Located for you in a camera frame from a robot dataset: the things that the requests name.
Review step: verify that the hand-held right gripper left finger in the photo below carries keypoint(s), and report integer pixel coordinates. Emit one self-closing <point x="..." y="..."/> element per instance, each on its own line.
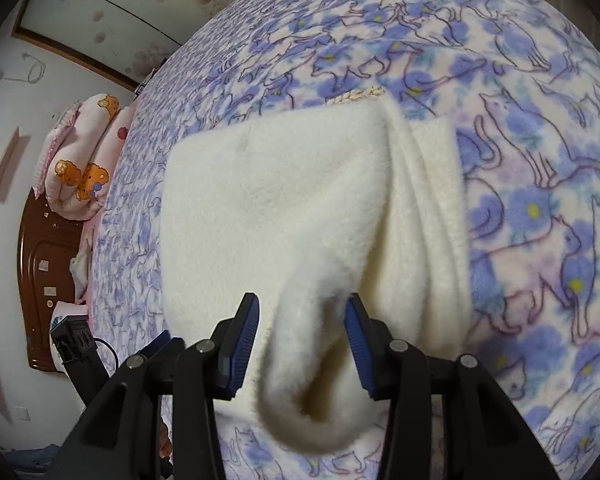
<point x="240" y="345"/>

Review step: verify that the white fleece garment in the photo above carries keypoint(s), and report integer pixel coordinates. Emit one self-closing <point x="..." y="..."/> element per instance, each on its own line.
<point x="280" y="200"/>

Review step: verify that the small white cloth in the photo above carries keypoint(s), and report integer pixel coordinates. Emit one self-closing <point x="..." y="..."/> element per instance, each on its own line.
<point x="80" y="270"/>

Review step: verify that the white wall socket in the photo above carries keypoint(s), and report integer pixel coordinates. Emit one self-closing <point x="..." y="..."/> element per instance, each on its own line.
<point x="23" y="415"/>

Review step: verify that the person's left hand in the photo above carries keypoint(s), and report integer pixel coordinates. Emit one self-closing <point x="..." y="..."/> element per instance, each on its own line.
<point x="164" y="440"/>

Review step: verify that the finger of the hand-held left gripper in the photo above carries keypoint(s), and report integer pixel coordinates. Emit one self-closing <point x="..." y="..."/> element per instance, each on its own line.
<point x="156" y="345"/>

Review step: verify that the brown wooden headboard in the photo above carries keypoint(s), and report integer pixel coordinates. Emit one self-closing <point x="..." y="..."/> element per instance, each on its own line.
<point x="40" y="285"/>

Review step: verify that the purple cat print blanket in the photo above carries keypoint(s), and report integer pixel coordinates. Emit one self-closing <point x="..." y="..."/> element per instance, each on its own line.
<point x="530" y="110"/>

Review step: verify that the dark blue cloth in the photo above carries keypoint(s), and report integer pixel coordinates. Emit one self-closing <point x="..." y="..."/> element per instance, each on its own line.
<point x="30" y="456"/>

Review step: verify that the pink bear print quilt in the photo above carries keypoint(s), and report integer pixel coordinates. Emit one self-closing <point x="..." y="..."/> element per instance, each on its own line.
<point x="80" y="150"/>

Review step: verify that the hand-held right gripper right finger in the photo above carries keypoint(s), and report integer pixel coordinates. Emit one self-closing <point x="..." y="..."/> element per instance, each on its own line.
<point x="356" y="345"/>

